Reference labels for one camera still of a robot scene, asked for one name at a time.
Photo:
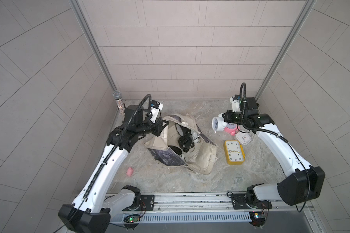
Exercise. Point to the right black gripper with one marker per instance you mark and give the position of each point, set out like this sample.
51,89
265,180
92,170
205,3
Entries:
228,118

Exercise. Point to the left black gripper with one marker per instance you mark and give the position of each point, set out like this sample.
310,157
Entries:
157,126

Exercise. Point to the pink alarm clock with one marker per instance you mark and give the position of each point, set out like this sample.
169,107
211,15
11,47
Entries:
231,129

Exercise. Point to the small white alarm clock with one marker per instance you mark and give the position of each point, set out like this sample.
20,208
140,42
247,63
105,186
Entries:
243,138

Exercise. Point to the white twin-bell alarm clock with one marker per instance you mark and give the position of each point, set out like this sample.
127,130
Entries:
218,123

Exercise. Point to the yellow rectangular alarm clock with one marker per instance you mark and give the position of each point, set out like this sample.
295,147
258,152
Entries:
234,152

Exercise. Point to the beige canvas tote bag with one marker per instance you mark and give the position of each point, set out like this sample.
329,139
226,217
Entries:
165,148

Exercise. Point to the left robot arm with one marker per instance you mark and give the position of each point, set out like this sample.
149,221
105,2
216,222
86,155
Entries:
89,213

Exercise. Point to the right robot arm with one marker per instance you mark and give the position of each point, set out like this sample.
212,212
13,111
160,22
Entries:
303,181

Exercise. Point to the black alarm clock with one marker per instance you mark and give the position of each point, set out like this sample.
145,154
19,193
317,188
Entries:
186,140

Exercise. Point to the glitter microphone on stand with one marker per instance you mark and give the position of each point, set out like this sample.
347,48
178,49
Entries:
120,104

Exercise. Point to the small pink eraser piece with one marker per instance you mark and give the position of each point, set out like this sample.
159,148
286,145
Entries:
129,172

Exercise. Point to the left circuit board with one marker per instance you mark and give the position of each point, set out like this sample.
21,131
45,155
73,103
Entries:
132,218

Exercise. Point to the circuit board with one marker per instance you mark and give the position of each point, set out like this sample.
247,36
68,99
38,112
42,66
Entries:
257,219
132,218

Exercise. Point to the right circuit board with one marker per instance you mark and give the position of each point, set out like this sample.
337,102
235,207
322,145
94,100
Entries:
257,219

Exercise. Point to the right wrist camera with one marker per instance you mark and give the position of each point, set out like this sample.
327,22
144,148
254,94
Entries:
236,102

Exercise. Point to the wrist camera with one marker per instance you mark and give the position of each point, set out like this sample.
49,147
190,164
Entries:
236,102
155,109

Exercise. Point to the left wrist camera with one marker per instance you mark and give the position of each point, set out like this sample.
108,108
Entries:
155,109

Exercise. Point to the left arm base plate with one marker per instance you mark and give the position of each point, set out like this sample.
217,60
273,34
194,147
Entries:
146,201

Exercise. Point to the aluminium mounting rail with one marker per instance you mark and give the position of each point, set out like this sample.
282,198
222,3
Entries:
175,202

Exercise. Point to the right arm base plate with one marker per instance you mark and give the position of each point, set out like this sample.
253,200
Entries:
240,202

